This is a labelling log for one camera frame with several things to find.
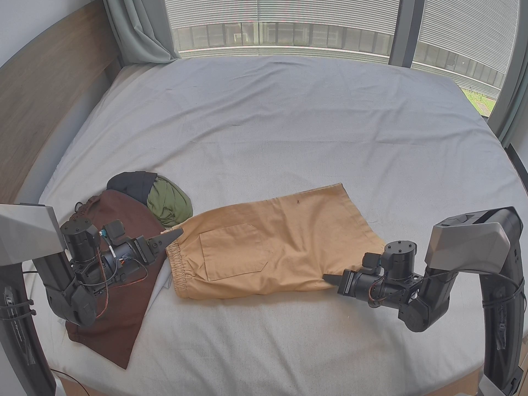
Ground white garment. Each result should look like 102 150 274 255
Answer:
56 258 174 325

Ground bed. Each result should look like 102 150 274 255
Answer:
0 0 528 396

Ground black cable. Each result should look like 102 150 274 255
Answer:
49 369 89 396

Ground green garment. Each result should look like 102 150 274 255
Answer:
146 175 194 227

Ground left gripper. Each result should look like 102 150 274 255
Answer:
108 235 163 281

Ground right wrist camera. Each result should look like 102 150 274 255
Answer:
361 253 385 276

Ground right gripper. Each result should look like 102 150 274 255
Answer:
337 268 385 304

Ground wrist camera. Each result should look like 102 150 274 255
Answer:
361 253 385 276
101 220 125 244

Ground brown garment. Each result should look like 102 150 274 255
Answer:
65 190 170 370

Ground tan shorts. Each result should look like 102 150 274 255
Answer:
165 183 386 300

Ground grey-green curtain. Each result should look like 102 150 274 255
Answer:
487 0 528 147
99 0 181 66

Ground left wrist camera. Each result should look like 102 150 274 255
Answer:
101 220 125 244

